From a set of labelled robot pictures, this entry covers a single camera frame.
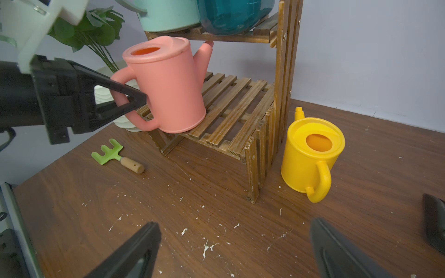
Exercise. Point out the pink watering can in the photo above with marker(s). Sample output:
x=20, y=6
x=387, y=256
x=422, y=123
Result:
x=171, y=78

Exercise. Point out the green monstera plant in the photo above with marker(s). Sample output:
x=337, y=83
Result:
x=98, y=29

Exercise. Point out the dark green watering can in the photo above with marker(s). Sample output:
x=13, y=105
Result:
x=231, y=17

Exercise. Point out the light green watering can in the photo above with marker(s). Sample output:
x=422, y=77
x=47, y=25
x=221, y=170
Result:
x=162, y=16

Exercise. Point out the green rake wooden handle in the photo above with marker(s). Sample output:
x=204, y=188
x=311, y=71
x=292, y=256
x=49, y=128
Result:
x=113, y=154

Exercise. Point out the brown wooden slatted shelf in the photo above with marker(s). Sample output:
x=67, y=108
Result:
x=246, y=120

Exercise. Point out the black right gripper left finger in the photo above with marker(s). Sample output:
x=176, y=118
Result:
x=135, y=258

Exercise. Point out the yellow watering can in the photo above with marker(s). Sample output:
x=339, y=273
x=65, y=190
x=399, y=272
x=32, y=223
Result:
x=312, y=147

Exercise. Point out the aluminium front rail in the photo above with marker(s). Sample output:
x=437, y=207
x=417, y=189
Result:
x=18, y=256

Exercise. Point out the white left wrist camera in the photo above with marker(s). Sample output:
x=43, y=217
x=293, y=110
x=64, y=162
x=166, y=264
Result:
x=24, y=24

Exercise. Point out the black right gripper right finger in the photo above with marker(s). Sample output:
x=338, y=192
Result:
x=337, y=257

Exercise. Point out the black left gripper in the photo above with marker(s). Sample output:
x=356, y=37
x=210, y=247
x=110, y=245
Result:
x=46, y=97

